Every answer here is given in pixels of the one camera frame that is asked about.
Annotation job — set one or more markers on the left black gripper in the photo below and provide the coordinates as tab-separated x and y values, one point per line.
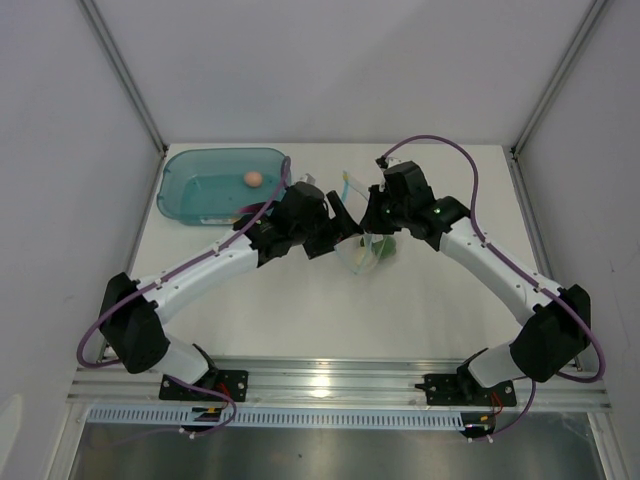
342	227

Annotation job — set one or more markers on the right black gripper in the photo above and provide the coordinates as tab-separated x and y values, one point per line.
370	220

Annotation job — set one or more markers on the clear zip top bag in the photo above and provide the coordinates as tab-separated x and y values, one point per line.
355	196

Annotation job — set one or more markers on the white egg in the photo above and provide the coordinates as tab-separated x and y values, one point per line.
360	256

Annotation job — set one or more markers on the green bell pepper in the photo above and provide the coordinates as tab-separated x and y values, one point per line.
385	248

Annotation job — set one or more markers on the pink egg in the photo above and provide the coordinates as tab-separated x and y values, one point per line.
253	179

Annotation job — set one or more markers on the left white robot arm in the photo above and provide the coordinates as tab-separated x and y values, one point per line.
134	312

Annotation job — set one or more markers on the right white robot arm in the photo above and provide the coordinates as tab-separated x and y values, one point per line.
553	319

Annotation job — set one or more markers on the purple eggplant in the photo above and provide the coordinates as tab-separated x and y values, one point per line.
254	209

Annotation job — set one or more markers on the teal plastic bin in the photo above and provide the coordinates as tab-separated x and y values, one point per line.
202	187

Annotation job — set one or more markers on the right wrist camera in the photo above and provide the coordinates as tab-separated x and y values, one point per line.
384	163

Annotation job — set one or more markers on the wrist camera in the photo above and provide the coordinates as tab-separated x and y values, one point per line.
308	178
384	163

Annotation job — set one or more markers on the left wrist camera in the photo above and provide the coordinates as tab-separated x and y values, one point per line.
308	178

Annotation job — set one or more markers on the right aluminium frame post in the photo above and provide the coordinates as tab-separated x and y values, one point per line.
577	45

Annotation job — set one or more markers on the aluminium frame post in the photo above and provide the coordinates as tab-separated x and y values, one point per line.
577	45
114	57

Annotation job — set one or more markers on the aluminium mounting rail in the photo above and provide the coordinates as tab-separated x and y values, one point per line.
281	382

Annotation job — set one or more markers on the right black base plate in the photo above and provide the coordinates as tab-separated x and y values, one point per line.
453	390

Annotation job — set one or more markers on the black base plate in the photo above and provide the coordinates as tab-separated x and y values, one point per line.
453	390
232	383

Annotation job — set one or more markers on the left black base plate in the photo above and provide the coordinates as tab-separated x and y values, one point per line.
232	383

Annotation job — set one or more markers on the slotted white cable duct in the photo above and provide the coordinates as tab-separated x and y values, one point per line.
278	417

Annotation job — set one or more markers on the left aluminium frame post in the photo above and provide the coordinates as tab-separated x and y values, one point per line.
114	57

